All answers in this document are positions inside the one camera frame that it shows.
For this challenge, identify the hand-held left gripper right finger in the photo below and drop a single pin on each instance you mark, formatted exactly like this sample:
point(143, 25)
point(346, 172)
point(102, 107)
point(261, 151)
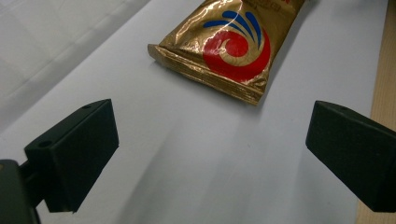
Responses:
point(355, 155)

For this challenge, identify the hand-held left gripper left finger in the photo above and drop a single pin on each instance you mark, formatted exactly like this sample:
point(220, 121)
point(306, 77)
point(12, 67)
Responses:
point(74, 158)

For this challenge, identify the gold foil snack packet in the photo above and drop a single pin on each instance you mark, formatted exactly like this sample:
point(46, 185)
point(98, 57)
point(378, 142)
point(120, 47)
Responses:
point(230, 49)

